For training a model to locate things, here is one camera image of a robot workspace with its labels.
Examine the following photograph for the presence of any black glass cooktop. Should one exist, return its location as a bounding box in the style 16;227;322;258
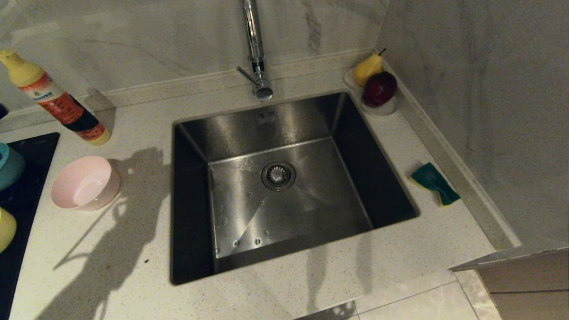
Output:
0;132;60;320

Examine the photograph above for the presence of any light wooden cabinet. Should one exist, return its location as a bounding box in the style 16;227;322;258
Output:
449;247;569;320

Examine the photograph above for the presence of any yellow green sponge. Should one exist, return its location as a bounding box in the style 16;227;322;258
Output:
410;162;461;207

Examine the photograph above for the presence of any stainless steel sink basin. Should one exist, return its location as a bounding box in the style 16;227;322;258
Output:
169;91;421;286

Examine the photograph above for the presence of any dark red apple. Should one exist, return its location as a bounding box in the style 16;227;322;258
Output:
362;71;397;108

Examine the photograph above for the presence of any round metal drain strainer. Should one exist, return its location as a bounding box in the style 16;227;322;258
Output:
261;160;296;192

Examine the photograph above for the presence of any pink plastic bowl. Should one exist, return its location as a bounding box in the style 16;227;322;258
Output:
51;156;120;211

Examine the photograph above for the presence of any yellow plastic bowl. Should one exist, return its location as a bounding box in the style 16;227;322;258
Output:
0;207;17;254

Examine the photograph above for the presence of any chrome faucet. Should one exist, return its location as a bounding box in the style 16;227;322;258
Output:
236;0;274;100

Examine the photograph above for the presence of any yellow pear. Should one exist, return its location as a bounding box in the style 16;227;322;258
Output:
353;48;386;86

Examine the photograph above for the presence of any orange yellow detergent bottle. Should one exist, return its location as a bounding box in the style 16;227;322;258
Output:
0;49;111;146

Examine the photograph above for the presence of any small white fruit dish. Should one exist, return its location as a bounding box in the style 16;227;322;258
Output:
343;67;399;117

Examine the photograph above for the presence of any blue plastic bowl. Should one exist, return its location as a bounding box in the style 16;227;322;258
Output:
0;142;26;192

